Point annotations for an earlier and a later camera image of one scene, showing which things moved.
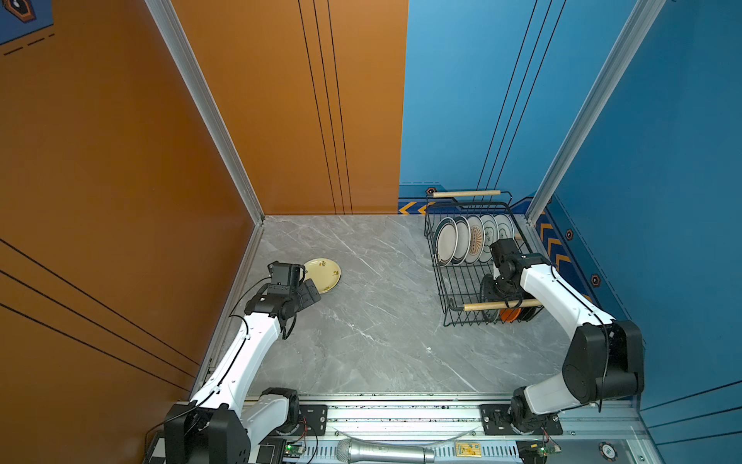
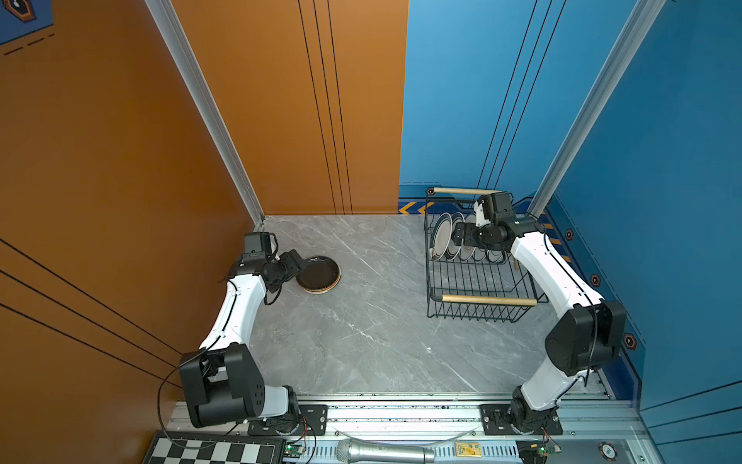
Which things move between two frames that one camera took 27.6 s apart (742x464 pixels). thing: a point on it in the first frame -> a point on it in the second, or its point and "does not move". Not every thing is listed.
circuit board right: [554, 449] does not move
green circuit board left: [294, 450] does not move
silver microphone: [350, 451] does not move
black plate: [527, 313] -> [317, 273]
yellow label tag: [469, 449] does not move
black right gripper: [487, 294] -> [470, 229]
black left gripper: [303, 291] -> [293, 265]
